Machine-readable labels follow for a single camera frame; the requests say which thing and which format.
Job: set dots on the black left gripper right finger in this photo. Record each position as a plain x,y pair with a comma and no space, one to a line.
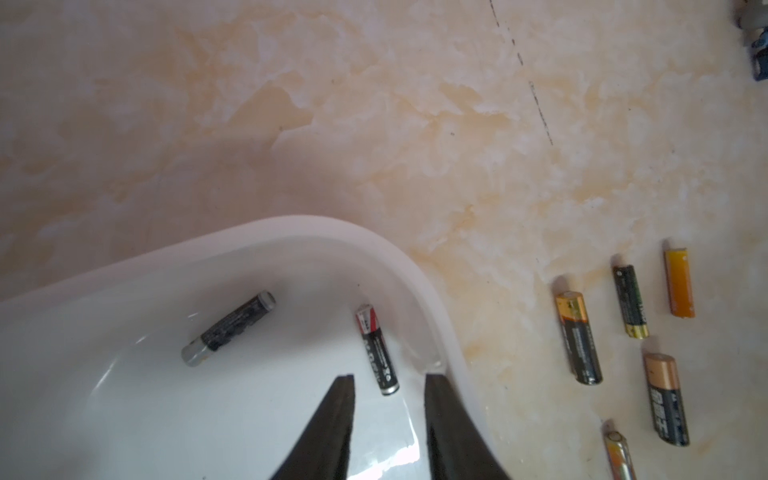
456,449

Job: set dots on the black red M&G battery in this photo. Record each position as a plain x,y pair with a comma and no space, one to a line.
376,350

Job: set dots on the small rabbit figure keychain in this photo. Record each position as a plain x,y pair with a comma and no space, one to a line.
752,20

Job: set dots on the black gold battery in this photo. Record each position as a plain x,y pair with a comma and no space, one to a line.
621,465
580,345

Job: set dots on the copper top black battery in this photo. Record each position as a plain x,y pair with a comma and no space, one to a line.
665,397

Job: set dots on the orange battery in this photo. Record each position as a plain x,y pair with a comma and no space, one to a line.
679,283

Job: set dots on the green black battery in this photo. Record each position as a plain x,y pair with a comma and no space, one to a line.
630,301

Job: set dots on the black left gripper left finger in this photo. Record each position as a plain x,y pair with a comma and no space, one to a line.
323,449

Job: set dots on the grey black battery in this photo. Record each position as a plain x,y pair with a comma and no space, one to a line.
226,329

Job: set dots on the white oval storage box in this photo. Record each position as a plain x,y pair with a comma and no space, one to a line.
93,385

